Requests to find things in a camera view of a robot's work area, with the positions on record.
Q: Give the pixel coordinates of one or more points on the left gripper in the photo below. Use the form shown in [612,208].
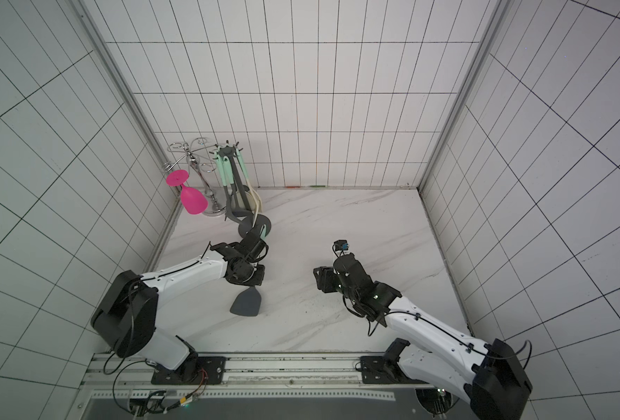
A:
[259,269]

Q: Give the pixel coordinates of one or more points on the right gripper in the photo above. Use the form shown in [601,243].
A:
[328,278]

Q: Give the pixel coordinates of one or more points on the grey spatula green handle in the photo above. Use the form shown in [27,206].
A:
[248,302]

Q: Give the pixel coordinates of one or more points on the beige spatula green handle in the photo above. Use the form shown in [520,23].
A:
[253,194]

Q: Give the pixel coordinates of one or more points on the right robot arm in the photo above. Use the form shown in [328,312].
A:
[487,376]

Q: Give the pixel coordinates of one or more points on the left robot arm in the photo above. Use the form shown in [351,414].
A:
[126,316]

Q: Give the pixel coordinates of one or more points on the grey utensil rack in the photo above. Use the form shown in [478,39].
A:
[244,205]

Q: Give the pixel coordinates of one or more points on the pink plastic wine glass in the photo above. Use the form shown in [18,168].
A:
[192,199]

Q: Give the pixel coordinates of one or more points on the chrome glass holder stand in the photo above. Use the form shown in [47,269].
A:
[193,157]

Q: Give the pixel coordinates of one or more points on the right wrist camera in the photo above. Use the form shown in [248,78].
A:
[340,247]

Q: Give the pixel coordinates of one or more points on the grey utensil green handle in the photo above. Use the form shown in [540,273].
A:
[228,180]

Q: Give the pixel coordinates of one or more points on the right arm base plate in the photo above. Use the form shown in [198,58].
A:
[376,370]

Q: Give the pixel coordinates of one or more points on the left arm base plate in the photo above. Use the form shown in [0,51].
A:
[196,370]

